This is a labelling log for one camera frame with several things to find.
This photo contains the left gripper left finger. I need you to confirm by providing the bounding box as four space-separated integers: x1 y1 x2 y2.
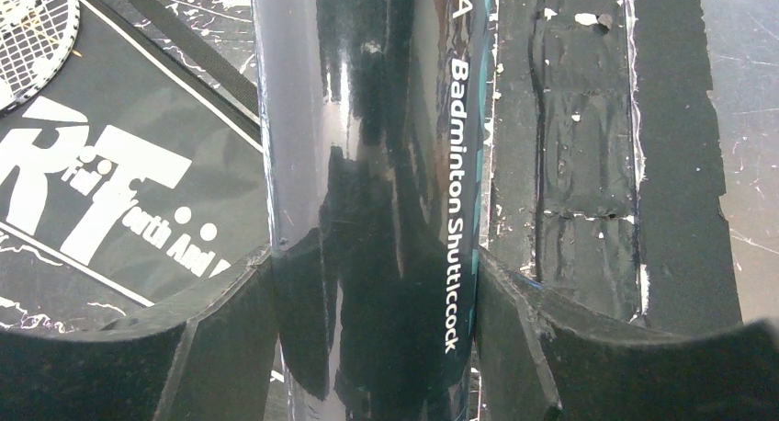
1 251 277 420

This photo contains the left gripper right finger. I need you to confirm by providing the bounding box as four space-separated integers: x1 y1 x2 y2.
475 249 778 420

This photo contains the black shuttlecock tube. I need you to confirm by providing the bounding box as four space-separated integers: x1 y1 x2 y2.
252 0 491 420

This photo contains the black racket bag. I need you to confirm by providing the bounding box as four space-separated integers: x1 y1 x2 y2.
1 0 268 307

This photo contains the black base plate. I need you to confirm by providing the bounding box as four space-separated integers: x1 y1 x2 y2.
481 0 742 336

